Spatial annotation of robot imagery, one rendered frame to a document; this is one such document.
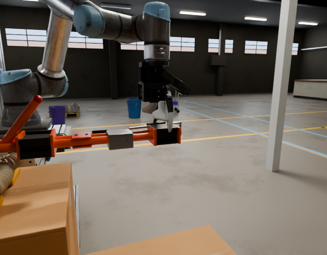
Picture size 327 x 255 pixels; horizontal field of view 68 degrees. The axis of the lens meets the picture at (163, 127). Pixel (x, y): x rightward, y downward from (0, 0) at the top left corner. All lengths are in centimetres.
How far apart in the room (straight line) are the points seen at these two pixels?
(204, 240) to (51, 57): 102
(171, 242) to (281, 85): 254
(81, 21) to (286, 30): 284
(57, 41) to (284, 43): 267
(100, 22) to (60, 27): 44
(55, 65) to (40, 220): 73
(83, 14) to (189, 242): 94
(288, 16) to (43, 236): 318
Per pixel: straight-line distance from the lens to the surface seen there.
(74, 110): 760
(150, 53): 70
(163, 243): 115
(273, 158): 345
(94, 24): 68
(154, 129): 70
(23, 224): 62
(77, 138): 68
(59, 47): 114
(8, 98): 117
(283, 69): 328
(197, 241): 116
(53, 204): 67
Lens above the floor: 125
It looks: 13 degrees down
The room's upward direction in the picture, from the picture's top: straight up
